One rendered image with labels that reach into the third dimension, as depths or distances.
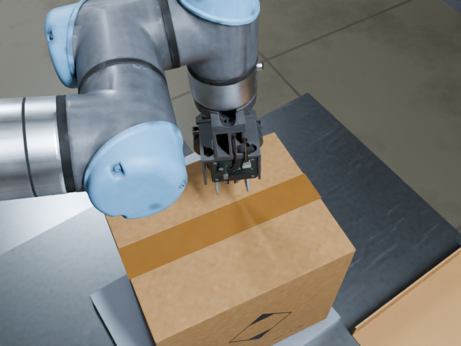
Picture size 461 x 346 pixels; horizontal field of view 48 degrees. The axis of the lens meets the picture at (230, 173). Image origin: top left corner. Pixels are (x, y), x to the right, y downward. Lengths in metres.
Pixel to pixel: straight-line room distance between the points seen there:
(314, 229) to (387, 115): 1.77
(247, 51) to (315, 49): 2.24
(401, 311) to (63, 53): 0.78
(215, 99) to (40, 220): 0.69
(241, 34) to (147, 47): 0.09
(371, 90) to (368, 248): 1.57
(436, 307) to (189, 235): 0.53
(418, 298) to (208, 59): 0.71
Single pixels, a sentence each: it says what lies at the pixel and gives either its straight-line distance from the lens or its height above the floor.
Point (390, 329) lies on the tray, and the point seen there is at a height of 0.83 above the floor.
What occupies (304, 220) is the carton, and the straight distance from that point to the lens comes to 0.75.
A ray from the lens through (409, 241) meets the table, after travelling 1.12.
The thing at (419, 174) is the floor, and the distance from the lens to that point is 2.31.
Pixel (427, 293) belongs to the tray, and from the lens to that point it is 1.07.
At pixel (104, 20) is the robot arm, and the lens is 0.47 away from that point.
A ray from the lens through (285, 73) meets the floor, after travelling 2.59.
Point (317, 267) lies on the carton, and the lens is 0.72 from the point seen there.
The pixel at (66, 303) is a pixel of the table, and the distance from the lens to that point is 1.05.
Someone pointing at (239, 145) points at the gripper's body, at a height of 1.29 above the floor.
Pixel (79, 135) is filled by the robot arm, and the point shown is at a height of 1.48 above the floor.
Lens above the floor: 1.76
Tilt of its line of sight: 54 degrees down
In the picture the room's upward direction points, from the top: straight up
